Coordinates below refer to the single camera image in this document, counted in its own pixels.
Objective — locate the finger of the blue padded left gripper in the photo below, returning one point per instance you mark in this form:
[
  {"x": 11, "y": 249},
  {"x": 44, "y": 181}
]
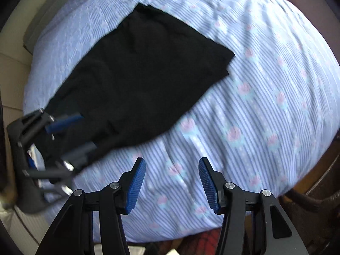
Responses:
[
  {"x": 79, "y": 155},
  {"x": 60, "y": 124}
]

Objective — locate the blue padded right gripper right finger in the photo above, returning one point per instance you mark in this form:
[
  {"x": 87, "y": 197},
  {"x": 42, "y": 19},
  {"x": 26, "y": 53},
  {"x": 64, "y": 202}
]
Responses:
[{"x": 207, "y": 176}]

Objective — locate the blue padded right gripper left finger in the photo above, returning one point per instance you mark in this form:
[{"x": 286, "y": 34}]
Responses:
[{"x": 133, "y": 180}]

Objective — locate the black pants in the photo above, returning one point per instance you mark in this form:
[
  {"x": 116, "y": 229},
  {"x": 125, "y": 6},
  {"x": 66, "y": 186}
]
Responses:
[{"x": 134, "y": 84}]

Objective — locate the floral striped bed sheet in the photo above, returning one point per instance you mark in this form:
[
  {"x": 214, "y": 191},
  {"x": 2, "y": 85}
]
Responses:
[{"x": 265, "y": 126}]

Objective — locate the beige headboard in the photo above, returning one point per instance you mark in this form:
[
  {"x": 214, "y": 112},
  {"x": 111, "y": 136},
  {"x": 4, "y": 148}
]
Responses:
[{"x": 25, "y": 231}]

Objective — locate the brown bag with strap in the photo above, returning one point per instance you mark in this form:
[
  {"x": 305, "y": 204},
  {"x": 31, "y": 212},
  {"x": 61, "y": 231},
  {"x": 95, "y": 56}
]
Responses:
[{"x": 313, "y": 203}]

